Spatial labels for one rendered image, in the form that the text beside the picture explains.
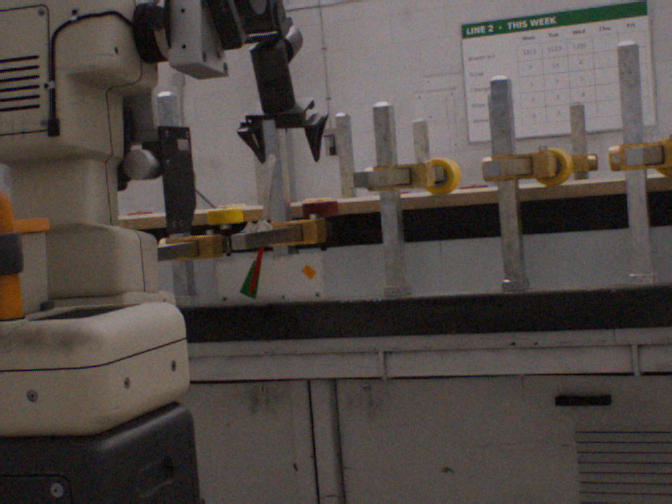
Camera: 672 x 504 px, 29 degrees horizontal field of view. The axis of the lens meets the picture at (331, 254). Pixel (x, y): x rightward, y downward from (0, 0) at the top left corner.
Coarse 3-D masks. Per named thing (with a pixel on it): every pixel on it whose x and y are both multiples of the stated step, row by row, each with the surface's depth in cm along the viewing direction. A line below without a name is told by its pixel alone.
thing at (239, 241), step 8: (328, 224) 282; (248, 232) 250; (256, 232) 249; (264, 232) 252; (272, 232) 256; (280, 232) 259; (288, 232) 263; (296, 232) 267; (328, 232) 282; (232, 240) 245; (240, 240) 245; (248, 240) 245; (256, 240) 249; (264, 240) 252; (272, 240) 255; (280, 240) 259; (288, 240) 263; (240, 248) 245; (248, 248) 245
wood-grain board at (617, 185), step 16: (656, 176) 281; (464, 192) 277; (480, 192) 276; (496, 192) 274; (528, 192) 272; (544, 192) 270; (560, 192) 269; (576, 192) 268; (592, 192) 266; (608, 192) 265; (624, 192) 264; (256, 208) 305; (352, 208) 287; (368, 208) 286; (416, 208) 281; (128, 224) 309; (144, 224) 308; (160, 224) 306; (192, 224) 303
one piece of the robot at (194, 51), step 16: (176, 0) 174; (192, 0) 174; (176, 16) 174; (192, 16) 174; (208, 16) 176; (176, 32) 174; (192, 32) 173; (208, 32) 177; (176, 48) 174; (192, 48) 173; (208, 48) 176; (176, 64) 174; (192, 64) 174; (208, 64) 175; (224, 64) 181
